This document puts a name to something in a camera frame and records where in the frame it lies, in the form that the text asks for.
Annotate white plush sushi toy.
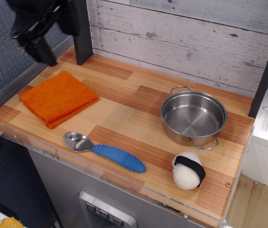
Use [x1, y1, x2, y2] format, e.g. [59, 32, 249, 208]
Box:
[172, 152, 206, 190]

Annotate orange cloth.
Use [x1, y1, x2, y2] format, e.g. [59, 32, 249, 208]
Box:
[19, 71, 100, 129]

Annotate grey cabinet control panel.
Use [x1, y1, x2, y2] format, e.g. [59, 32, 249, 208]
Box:
[79, 191, 138, 228]

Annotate clear acrylic table guard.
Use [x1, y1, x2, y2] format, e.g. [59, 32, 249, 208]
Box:
[0, 47, 254, 228]

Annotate dark grey left post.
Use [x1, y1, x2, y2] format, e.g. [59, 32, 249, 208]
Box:
[73, 0, 93, 65]

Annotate blue handled metal spoon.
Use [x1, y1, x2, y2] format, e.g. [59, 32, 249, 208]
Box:
[63, 132, 146, 173]

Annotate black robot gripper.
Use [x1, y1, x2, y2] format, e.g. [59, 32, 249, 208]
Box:
[7, 0, 80, 67]

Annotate small steel saucepan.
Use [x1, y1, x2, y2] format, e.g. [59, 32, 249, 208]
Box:
[160, 85, 227, 150]

